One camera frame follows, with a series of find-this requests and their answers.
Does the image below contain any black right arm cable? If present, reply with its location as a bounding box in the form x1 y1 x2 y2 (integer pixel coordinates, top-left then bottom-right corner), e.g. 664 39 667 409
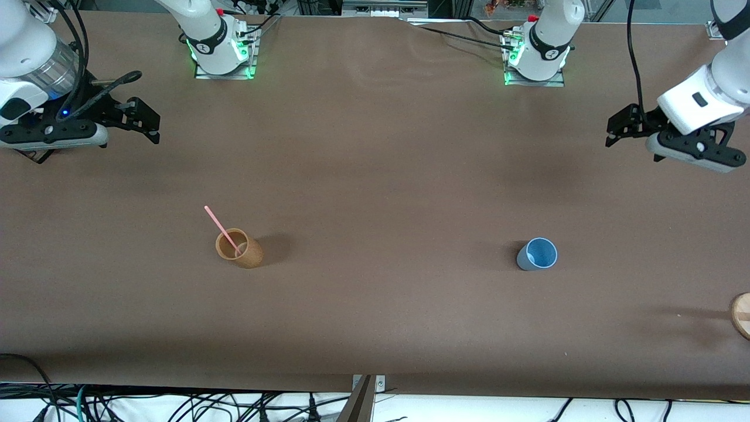
35 0 142 118

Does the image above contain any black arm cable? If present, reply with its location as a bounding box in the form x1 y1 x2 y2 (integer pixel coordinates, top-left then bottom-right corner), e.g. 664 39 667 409
35 0 142 118
627 0 651 127

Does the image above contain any silver metal profile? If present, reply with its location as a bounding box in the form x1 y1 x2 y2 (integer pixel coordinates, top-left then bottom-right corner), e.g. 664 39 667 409
342 0 429 18

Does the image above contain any black looped floor cable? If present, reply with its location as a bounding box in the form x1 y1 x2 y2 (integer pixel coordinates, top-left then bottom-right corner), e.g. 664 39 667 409
0 353 58 422

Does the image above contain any round wooden board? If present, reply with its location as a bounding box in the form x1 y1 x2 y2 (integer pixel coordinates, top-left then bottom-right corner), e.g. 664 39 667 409
730 292 750 341

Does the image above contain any dark camera post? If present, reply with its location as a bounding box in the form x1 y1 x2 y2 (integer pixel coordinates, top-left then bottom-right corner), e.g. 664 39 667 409
337 375 376 422

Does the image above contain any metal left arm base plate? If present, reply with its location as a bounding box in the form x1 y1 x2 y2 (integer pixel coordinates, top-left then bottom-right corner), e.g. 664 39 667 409
503 29 566 87

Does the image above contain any brown cup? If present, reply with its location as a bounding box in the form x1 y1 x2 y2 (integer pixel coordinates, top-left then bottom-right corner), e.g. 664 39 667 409
215 227 264 269

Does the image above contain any black table cable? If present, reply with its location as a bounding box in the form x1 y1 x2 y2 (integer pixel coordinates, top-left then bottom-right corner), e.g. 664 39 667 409
410 16 519 53

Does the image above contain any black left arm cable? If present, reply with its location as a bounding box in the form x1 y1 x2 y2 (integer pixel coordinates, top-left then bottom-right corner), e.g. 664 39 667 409
627 0 651 127

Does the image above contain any blue cup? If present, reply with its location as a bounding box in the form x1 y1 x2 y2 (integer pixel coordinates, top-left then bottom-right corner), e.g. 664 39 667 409
516 237 558 272

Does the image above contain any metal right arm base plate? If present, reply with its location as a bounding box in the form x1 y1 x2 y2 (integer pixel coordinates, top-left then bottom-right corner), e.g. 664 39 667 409
195 26 258 80

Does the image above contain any pink chopstick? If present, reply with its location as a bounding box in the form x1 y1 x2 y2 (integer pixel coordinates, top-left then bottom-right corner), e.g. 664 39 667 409
204 205 242 256

